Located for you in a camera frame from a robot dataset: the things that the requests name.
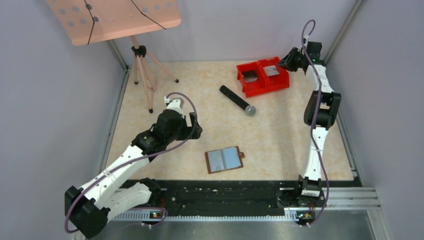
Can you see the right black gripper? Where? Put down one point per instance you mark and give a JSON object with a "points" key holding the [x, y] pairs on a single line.
{"points": [[286, 62]]}

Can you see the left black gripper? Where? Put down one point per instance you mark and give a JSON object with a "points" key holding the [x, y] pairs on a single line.
{"points": [[193, 132]]}

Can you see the brown leather card holder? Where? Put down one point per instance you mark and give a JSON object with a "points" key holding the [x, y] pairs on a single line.
{"points": [[225, 159]]}

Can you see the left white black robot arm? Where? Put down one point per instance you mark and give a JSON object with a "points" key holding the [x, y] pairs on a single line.
{"points": [[94, 204]]}

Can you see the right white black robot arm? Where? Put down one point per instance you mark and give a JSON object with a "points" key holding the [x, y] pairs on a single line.
{"points": [[320, 115]]}

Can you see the right red plastic bin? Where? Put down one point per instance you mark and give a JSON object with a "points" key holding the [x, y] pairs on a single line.
{"points": [[276, 77]]}

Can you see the red plastic bin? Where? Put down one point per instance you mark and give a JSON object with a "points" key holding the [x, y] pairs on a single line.
{"points": [[276, 77], [252, 79]]}

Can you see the left red plastic bin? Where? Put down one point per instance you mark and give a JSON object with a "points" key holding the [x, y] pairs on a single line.
{"points": [[252, 79]]}

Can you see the black handheld microphone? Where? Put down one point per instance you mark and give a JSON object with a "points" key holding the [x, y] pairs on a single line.
{"points": [[250, 110]]}

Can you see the pink music stand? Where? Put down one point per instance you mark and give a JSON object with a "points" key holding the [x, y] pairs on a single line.
{"points": [[94, 21]]}

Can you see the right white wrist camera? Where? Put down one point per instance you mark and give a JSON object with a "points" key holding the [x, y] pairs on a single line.
{"points": [[305, 39]]}

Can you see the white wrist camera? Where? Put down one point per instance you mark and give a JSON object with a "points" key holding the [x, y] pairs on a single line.
{"points": [[175, 104], [305, 39]]}

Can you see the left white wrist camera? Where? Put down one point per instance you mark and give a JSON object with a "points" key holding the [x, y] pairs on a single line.
{"points": [[175, 104]]}

